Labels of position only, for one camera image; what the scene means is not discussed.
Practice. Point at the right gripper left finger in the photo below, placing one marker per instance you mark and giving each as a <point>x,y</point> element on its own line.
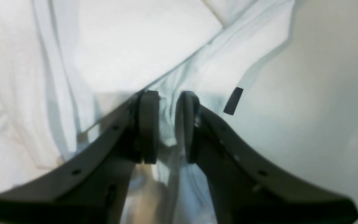
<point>91,188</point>

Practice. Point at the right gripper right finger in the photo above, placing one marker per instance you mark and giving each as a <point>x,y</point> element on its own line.
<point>245,187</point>

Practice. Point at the white printed t-shirt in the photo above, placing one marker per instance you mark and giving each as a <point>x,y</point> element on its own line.
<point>65,64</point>

